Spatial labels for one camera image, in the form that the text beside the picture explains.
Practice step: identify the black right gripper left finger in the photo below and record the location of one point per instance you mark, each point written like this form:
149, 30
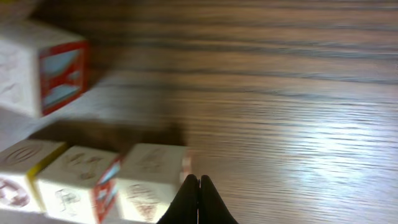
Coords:
184, 207

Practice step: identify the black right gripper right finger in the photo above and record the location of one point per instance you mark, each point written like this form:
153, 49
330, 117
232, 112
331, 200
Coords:
211, 207

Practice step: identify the wooden block lightbulb picture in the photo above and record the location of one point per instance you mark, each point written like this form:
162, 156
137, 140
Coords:
149, 179

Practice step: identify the wooden block letter F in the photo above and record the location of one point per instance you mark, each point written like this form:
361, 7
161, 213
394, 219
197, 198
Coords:
79, 185

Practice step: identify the wooden block brown ball picture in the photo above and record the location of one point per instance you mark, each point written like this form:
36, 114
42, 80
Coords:
20, 165

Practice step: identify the red letter I block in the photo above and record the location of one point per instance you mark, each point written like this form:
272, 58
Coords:
43, 68

